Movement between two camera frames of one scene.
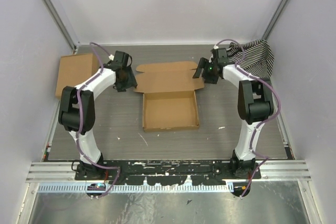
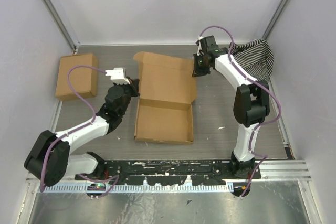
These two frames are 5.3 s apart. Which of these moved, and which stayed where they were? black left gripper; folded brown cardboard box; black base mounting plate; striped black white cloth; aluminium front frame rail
Moved: black left gripper
Stayed: folded brown cardboard box; striped black white cloth; aluminium front frame rail; black base mounting plate
